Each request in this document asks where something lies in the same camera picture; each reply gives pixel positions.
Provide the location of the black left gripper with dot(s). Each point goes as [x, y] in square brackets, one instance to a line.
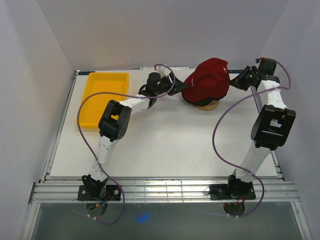
[178, 87]

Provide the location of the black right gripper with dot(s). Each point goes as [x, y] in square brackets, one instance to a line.
[238, 82]

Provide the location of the red baseball cap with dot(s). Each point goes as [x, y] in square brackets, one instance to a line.
[211, 75]

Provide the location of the dark green baseball cap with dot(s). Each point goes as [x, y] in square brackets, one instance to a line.
[201, 103]

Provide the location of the black NY baseball cap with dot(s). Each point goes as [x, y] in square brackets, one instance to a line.
[217, 95]

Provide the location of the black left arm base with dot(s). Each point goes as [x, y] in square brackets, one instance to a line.
[111, 193]

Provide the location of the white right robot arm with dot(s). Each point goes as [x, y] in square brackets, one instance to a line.
[271, 128]

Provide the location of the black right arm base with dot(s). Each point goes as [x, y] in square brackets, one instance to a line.
[224, 192]

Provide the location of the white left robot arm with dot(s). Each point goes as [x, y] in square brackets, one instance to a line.
[114, 122]

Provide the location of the dark label sticker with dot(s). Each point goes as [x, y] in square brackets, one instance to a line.
[235, 71]

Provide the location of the wooden hat stand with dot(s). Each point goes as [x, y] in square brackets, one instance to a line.
[210, 106]

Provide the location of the yellow plastic tray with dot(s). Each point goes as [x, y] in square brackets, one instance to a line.
[95, 98]

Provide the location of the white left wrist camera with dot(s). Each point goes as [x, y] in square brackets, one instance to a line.
[162, 70]

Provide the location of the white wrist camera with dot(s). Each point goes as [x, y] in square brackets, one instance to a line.
[162, 70]
[258, 61]

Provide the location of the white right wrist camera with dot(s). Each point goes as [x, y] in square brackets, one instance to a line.
[258, 61]

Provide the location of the aluminium mounting rail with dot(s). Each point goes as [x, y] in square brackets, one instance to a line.
[159, 191]

